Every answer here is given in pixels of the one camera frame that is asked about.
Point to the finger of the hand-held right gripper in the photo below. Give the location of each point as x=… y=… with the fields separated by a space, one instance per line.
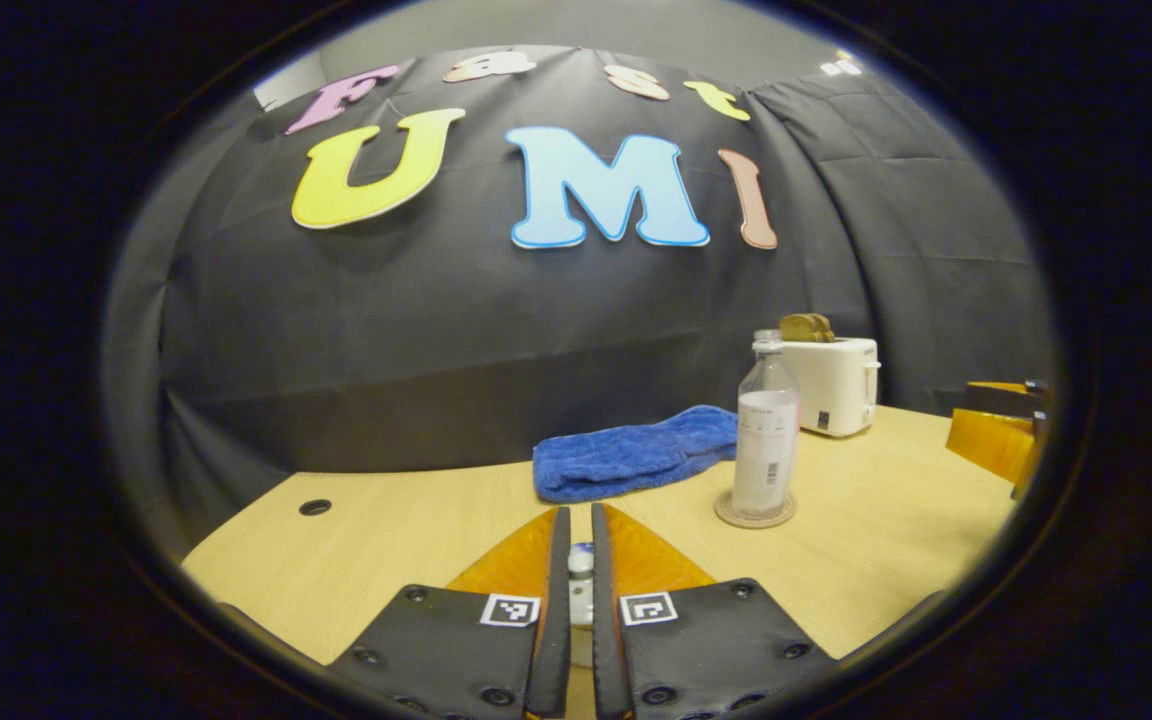
x=1006 y=400
x=991 y=445

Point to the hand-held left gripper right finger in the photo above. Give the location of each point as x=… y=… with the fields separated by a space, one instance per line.
x=716 y=650

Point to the blue folded towel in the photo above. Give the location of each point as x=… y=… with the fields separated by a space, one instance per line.
x=626 y=455

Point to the clear plastic water bottle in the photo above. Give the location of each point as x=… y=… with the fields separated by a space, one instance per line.
x=766 y=450

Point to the white toaster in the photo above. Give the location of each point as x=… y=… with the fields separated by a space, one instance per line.
x=836 y=385

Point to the white teacup lid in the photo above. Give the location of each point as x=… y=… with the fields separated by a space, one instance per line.
x=581 y=565

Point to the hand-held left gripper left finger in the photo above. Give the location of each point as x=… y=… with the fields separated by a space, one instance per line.
x=436 y=650

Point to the round cork coaster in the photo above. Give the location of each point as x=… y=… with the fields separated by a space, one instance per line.
x=728 y=512

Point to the brown bread slice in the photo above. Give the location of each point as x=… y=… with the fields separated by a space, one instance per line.
x=796 y=328
x=826 y=328

